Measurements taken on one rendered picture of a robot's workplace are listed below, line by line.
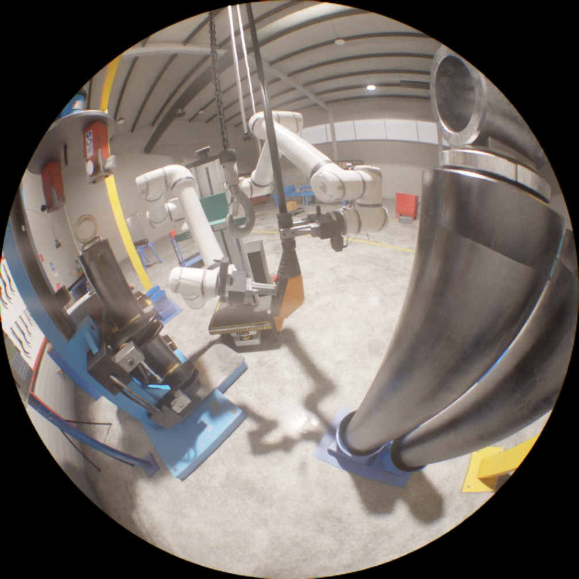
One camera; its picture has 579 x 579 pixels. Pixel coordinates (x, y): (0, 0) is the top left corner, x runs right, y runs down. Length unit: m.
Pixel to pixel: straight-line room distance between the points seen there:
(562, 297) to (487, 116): 0.31
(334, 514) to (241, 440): 0.88
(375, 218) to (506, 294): 0.47
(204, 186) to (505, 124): 1.65
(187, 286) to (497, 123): 0.70
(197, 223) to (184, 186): 0.20
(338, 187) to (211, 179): 1.28
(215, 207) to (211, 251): 0.83
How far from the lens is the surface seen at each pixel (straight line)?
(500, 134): 0.25
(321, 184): 0.48
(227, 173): 0.42
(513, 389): 0.50
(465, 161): 0.23
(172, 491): 1.87
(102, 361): 0.96
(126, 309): 1.16
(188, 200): 0.83
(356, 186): 0.51
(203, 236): 0.75
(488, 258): 0.20
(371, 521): 1.58
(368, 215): 0.59
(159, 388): 1.20
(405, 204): 7.00
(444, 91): 0.35
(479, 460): 1.95
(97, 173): 1.09
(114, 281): 1.12
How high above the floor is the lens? 1.45
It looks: 34 degrees down
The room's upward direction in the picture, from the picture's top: 9 degrees counter-clockwise
